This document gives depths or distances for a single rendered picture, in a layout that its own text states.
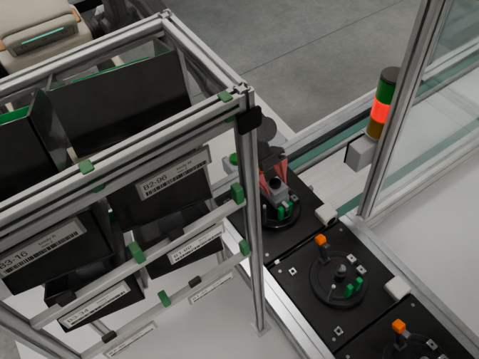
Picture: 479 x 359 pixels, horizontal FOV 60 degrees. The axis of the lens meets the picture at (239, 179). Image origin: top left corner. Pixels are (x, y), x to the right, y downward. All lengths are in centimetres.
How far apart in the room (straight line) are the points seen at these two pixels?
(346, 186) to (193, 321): 58
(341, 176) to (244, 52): 209
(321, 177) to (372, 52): 209
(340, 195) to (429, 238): 27
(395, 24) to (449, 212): 241
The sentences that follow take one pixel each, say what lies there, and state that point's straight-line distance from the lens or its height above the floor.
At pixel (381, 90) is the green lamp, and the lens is 86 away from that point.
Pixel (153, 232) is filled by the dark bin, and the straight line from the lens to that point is 83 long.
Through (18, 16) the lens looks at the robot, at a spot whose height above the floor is 134.
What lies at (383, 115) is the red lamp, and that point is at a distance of 89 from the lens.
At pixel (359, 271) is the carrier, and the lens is 105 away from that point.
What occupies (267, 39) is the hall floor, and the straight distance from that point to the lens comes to 336.
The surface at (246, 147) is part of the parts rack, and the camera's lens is 49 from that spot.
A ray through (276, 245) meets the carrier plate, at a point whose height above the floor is 97.
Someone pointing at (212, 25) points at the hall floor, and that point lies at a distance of 357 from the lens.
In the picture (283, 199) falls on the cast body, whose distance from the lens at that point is 107.
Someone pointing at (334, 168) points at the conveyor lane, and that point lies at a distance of 132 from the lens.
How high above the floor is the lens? 195
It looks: 54 degrees down
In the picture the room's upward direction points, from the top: 7 degrees counter-clockwise
